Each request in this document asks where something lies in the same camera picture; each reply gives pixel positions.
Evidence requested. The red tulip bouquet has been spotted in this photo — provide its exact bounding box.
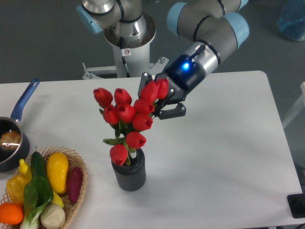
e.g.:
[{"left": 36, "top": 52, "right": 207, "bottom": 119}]
[{"left": 93, "top": 79, "right": 169, "bottom": 166}]

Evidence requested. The yellow banana tip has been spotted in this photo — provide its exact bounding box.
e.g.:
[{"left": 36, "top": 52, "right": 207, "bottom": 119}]
[{"left": 51, "top": 191, "right": 64, "bottom": 208}]

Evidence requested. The brown bun in saucepan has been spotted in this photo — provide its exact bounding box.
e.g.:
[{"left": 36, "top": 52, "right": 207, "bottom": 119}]
[{"left": 0, "top": 131, "right": 21, "bottom": 151}]

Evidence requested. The dark green cucumber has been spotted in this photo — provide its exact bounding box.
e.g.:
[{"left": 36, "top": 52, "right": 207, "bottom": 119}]
[{"left": 30, "top": 151, "right": 48, "bottom": 181}]

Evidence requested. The woven wicker basket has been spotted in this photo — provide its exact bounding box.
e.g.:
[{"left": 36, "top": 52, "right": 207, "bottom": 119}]
[{"left": 0, "top": 146, "right": 88, "bottom": 229}]

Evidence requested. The beige garlic bulb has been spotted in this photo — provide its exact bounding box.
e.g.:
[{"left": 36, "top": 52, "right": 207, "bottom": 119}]
[{"left": 40, "top": 204, "right": 65, "bottom": 229}]

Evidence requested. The dark grey ribbed vase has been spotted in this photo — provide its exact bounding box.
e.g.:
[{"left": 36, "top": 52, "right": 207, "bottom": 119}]
[{"left": 112, "top": 149, "right": 146, "bottom": 191}]

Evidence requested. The purple sweet potato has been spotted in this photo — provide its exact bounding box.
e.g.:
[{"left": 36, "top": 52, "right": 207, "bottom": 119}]
[{"left": 67, "top": 167, "right": 83, "bottom": 204}]

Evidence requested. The yellow bell pepper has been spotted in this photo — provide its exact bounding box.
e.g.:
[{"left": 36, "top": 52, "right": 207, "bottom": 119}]
[{"left": 6, "top": 175, "right": 28, "bottom": 205}]

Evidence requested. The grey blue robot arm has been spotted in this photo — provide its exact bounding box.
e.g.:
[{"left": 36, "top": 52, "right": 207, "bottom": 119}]
[{"left": 77, "top": 0, "right": 249, "bottom": 119}]

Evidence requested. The small yellow pepper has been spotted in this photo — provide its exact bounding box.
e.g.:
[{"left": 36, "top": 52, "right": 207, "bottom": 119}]
[{"left": 19, "top": 158, "right": 32, "bottom": 181}]

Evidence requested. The yellow squash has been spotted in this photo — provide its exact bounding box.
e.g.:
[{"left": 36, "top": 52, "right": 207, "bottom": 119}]
[{"left": 47, "top": 152, "right": 69, "bottom": 194}]

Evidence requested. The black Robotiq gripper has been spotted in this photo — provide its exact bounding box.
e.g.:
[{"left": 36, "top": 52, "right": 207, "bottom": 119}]
[{"left": 138, "top": 54, "right": 205, "bottom": 120}]

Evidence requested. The white frame at right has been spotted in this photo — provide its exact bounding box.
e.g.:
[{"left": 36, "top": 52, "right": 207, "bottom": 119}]
[{"left": 282, "top": 82, "right": 305, "bottom": 128}]

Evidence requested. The green bok choy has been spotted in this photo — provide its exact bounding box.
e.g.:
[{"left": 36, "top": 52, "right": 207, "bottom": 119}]
[{"left": 20, "top": 176, "right": 53, "bottom": 229}]

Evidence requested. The black device at edge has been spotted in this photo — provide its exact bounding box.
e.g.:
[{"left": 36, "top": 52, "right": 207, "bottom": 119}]
[{"left": 287, "top": 194, "right": 305, "bottom": 219}]

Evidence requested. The blue transparent container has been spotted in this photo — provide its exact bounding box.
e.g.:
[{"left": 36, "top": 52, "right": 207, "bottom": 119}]
[{"left": 276, "top": 0, "right": 305, "bottom": 42}]

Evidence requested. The orange fruit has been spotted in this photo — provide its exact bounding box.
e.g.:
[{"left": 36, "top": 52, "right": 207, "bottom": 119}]
[{"left": 0, "top": 203, "right": 24, "bottom": 225}]

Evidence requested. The blue handled saucepan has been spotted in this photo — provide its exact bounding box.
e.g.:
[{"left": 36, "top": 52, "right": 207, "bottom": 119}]
[{"left": 0, "top": 78, "right": 40, "bottom": 172}]

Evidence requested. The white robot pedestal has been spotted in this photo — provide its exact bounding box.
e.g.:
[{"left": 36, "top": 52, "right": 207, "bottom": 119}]
[{"left": 83, "top": 12, "right": 169, "bottom": 80}]

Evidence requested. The black cable on pedestal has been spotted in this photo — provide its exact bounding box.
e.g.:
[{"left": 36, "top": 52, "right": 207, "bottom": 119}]
[{"left": 120, "top": 37, "right": 131, "bottom": 78}]

